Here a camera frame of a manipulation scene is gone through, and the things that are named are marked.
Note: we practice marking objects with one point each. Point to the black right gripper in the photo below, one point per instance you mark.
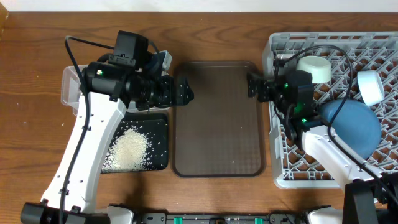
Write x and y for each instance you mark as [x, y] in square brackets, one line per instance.
[268, 86]

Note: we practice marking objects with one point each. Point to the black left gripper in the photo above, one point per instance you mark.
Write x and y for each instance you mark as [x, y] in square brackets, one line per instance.
[163, 101]

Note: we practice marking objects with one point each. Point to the light green bowl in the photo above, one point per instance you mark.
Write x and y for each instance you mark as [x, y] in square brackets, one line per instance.
[318, 67]

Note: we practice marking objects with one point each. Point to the pile of white rice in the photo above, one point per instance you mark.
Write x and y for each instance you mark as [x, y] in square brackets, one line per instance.
[129, 152]

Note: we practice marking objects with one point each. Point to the dark blue plate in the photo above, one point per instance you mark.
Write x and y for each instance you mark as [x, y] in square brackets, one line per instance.
[355, 124]

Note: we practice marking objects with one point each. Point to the light blue bowl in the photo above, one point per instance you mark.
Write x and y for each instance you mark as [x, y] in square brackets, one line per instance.
[371, 87]

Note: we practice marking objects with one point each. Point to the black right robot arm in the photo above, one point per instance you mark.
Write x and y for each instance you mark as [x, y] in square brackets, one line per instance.
[370, 194]

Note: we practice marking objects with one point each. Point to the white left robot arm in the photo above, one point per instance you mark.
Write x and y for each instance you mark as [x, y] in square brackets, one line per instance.
[127, 73]

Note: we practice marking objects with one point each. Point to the grey dishwasher rack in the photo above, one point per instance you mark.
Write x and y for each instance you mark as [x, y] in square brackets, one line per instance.
[292, 168]

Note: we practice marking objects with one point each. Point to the brown serving tray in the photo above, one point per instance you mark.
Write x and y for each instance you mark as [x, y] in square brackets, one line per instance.
[220, 132]

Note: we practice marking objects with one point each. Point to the black plastic tray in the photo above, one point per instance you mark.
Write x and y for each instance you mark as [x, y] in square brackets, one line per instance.
[155, 137]

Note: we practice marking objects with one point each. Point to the clear plastic bin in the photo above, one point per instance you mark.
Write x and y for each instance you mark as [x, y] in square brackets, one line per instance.
[71, 92]

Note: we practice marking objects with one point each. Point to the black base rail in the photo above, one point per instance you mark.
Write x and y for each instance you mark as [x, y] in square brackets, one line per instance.
[270, 218]

